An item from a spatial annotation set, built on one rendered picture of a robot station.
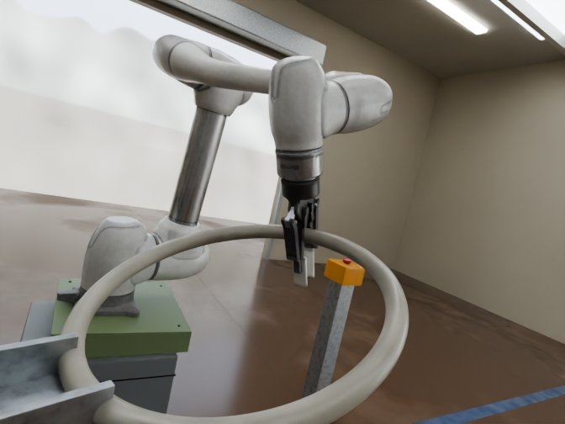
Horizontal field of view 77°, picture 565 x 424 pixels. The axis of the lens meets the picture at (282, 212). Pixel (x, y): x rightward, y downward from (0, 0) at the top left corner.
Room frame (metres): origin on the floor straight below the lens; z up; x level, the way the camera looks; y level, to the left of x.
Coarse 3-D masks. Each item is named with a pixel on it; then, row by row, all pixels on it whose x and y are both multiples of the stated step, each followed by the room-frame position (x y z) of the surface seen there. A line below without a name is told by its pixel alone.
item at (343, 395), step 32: (160, 256) 0.66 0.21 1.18; (352, 256) 0.63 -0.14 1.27; (96, 288) 0.54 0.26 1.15; (384, 288) 0.52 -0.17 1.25; (384, 352) 0.39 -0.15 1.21; (64, 384) 0.37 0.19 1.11; (352, 384) 0.35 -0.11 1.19; (96, 416) 0.33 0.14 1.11; (128, 416) 0.32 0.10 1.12; (160, 416) 0.32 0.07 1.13; (224, 416) 0.32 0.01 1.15; (256, 416) 0.31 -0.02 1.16; (288, 416) 0.31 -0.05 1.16; (320, 416) 0.32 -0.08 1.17
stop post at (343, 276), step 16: (336, 272) 1.46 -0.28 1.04; (352, 272) 1.45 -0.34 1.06; (336, 288) 1.47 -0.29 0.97; (352, 288) 1.49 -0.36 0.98; (336, 304) 1.45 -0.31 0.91; (320, 320) 1.51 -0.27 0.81; (336, 320) 1.46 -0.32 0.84; (320, 336) 1.49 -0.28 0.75; (336, 336) 1.48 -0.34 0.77; (320, 352) 1.47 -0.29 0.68; (336, 352) 1.49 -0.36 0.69; (320, 368) 1.45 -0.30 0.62; (304, 384) 1.51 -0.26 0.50; (320, 384) 1.46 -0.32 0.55
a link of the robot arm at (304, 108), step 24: (288, 72) 0.60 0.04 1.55; (312, 72) 0.60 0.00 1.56; (288, 96) 0.60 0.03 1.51; (312, 96) 0.61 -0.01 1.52; (336, 96) 0.65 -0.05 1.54; (288, 120) 0.61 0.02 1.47; (312, 120) 0.62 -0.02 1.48; (336, 120) 0.66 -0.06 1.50; (288, 144) 0.63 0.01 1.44; (312, 144) 0.64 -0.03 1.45
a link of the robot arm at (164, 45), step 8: (160, 40) 1.00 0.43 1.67; (168, 40) 0.97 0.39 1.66; (176, 40) 0.96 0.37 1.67; (184, 40) 0.96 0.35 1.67; (192, 40) 1.02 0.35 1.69; (160, 48) 0.98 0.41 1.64; (168, 48) 0.95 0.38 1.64; (200, 48) 1.02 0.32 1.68; (208, 48) 1.06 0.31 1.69; (160, 56) 0.98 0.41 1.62; (168, 56) 0.95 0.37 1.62; (160, 64) 1.00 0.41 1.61; (168, 64) 0.96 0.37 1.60; (168, 72) 0.99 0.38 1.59
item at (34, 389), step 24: (72, 336) 0.41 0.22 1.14; (0, 360) 0.36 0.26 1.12; (24, 360) 0.37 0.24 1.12; (48, 360) 0.39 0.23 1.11; (0, 384) 0.36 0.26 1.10; (24, 384) 0.37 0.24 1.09; (48, 384) 0.38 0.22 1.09; (96, 384) 0.33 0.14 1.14; (0, 408) 0.33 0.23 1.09; (24, 408) 0.29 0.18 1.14; (48, 408) 0.30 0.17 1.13; (72, 408) 0.31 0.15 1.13; (96, 408) 0.33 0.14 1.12
